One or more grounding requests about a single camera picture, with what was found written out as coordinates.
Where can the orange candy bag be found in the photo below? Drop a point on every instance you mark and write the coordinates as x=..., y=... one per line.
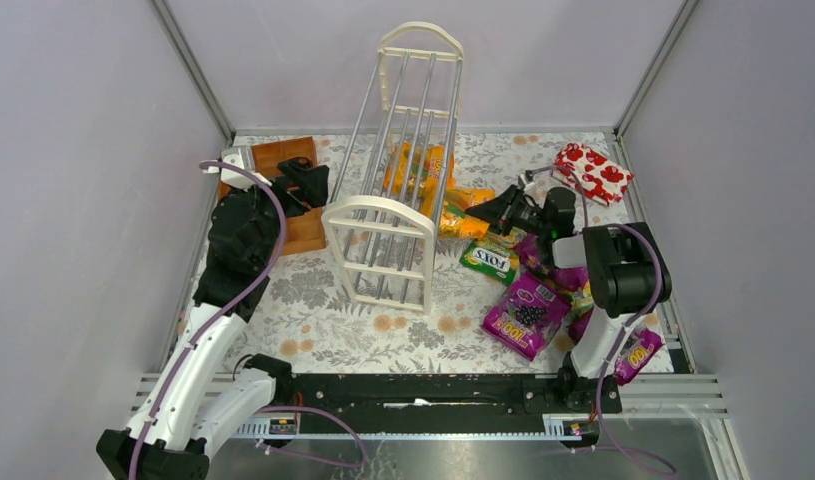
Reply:
x=406, y=164
x=454, y=222

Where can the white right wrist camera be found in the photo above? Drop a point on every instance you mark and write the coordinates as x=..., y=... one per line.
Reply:
x=527, y=182

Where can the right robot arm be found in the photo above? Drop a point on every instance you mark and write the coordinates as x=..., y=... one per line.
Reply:
x=627, y=274

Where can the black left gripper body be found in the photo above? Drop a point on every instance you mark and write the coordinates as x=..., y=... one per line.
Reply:
x=292, y=187

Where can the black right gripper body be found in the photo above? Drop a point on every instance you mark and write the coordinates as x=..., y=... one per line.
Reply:
x=509, y=213

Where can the purple grape candy bag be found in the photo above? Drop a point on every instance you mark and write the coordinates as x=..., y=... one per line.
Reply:
x=527, y=317
x=570, y=279
x=640, y=346

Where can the green Fox's candy bag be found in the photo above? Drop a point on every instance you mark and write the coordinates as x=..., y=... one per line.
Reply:
x=492, y=259

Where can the purple grape candy bag right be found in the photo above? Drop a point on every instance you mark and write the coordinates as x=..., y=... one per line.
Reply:
x=640, y=346

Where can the purple grape candy bag upper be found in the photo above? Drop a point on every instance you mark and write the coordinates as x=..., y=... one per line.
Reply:
x=570, y=279

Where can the brown wooden compartment tray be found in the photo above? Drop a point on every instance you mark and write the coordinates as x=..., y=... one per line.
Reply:
x=304, y=233

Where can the purple grape candy bag front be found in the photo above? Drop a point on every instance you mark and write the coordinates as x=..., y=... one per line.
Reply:
x=527, y=317

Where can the cream and metal shelf rack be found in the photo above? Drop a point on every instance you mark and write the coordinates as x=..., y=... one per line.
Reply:
x=383, y=218

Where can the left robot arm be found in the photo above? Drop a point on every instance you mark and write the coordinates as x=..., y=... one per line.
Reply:
x=173, y=435

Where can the red white heart bag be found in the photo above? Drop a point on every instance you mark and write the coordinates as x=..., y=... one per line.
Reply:
x=586, y=170

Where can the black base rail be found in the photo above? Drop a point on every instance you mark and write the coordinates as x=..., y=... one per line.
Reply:
x=446, y=406

